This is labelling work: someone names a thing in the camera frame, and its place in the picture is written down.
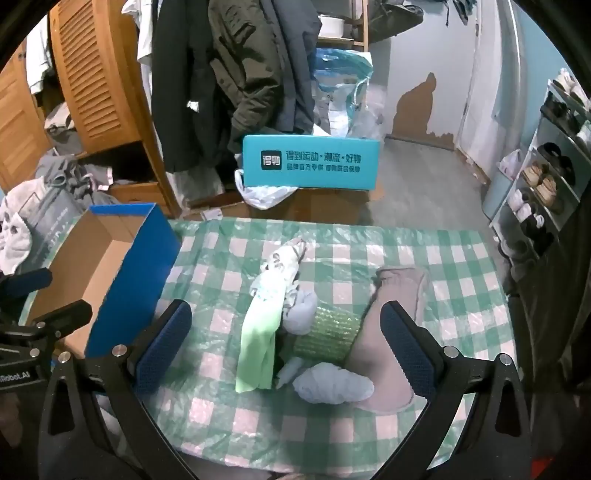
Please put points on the dark green hanging garment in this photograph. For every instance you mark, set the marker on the dark green hanging garment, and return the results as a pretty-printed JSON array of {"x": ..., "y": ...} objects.
[{"x": 392, "y": 14}]

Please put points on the olive green jacket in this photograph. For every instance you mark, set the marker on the olive green jacket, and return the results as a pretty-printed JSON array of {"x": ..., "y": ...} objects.
[{"x": 258, "y": 69}]

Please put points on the white door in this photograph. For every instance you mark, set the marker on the white door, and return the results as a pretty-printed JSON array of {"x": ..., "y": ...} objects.
[{"x": 489, "y": 69}]

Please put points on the white towel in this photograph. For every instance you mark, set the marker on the white towel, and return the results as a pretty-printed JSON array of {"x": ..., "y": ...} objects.
[{"x": 18, "y": 221}]

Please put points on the green checkered tablecloth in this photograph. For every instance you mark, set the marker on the green checkered tablecloth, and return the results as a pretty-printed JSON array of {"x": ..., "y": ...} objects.
[{"x": 415, "y": 258}]

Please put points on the pale grey cloth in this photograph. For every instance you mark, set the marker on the pale grey cloth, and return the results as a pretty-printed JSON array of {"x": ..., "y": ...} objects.
[{"x": 254, "y": 468}]

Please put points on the white printed sock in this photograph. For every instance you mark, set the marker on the white printed sock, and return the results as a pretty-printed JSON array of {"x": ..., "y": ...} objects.
[{"x": 281, "y": 263}]

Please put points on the white basin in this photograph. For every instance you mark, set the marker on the white basin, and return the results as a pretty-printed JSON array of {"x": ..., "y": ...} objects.
[{"x": 330, "y": 25}]

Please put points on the grey pink-trimmed garment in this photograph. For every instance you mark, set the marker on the grey pink-trimmed garment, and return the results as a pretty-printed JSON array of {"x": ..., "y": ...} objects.
[{"x": 104, "y": 177}]

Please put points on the shoe rack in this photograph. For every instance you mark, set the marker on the shoe rack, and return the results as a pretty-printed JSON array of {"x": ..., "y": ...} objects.
[{"x": 531, "y": 152}]

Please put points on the grey long sock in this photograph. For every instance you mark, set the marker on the grey long sock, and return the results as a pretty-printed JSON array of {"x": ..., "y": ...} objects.
[{"x": 369, "y": 360}]

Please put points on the white hanging shirt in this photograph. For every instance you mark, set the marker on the white hanging shirt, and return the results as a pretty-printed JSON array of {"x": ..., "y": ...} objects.
[{"x": 39, "y": 60}]

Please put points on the blue and white plastic bag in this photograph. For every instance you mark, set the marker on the blue and white plastic bag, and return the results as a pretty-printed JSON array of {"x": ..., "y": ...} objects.
[{"x": 337, "y": 101}]

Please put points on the group of shoes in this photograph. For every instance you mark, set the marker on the group of shoes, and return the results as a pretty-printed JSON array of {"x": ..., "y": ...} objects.
[{"x": 545, "y": 184}]

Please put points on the light green cloth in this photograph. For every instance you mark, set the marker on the light green cloth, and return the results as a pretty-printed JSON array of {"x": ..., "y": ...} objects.
[{"x": 256, "y": 341}]

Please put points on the pile of grey clothes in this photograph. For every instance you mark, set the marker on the pile of grey clothes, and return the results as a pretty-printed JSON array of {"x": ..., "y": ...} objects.
[{"x": 55, "y": 221}]

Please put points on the black jacket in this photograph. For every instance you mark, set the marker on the black jacket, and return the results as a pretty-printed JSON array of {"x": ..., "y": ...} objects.
[{"x": 184, "y": 92}]

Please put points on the wooden shelf rack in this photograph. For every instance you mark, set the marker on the wooden shelf rack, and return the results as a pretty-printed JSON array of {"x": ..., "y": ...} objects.
[{"x": 364, "y": 25}]

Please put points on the teal printed box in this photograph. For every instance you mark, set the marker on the teal printed box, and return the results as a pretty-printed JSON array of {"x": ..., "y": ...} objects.
[{"x": 323, "y": 175}]

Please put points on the light blue sock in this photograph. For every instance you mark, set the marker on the light blue sock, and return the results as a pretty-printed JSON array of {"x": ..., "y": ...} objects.
[
  {"x": 300, "y": 311},
  {"x": 332, "y": 383}
]

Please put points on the green ribbed sock roll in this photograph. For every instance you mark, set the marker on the green ribbed sock roll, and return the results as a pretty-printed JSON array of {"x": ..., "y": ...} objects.
[{"x": 328, "y": 332}]

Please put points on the white hanging garment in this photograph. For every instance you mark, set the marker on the white hanging garment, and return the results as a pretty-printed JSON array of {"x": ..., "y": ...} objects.
[{"x": 143, "y": 46}]

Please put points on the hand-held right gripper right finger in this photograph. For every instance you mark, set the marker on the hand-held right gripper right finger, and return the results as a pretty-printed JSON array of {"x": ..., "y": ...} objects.
[{"x": 406, "y": 350}]

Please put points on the grey folded clothes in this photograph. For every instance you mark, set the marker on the grey folded clothes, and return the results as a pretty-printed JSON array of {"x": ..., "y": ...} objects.
[{"x": 60, "y": 124}]

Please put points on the dark cloth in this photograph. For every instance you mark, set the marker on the dark cloth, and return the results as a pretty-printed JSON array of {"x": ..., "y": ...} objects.
[{"x": 554, "y": 346}]

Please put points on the blue cardboard box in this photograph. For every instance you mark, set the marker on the blue cardboard box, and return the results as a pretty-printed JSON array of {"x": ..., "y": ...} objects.
[{"x": 157, "y": 258}]

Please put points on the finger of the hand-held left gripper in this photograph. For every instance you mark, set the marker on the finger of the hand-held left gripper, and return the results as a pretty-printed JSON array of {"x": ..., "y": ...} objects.
[
  {"x": 64, "y": 316},
  {"x": 27, "y": 279}
]

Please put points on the white crumpled bag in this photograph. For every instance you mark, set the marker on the white crumpled bag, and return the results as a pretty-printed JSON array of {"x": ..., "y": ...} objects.
[{"x": 510, "y": 164}]

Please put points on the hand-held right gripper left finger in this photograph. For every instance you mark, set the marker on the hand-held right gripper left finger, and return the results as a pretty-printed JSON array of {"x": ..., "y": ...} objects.
[{"x": 166, "y": 346}]

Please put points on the dark grey coat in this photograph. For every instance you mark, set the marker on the dark grey coat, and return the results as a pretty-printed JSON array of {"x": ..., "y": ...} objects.
[{"x": 302, "y": 69}]

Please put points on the grey hoodie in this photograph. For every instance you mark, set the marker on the grey hoodie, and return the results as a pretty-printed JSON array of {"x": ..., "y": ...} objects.
[{"x": 64, "y": 175}]

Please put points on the clear plastic bag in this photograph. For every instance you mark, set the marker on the clear plastic bag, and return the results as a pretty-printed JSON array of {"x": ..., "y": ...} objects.
[{"x": 374, "y": 117}]

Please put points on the wooden louvered cabinet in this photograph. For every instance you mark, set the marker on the wooden louvered cabinet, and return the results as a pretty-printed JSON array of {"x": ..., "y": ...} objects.
[{"x": 92, "y": 69}]

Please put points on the wooden wardrobe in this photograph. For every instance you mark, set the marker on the wooden wardrobe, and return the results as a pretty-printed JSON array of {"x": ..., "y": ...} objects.
[{"x": 18, "y": 129}]

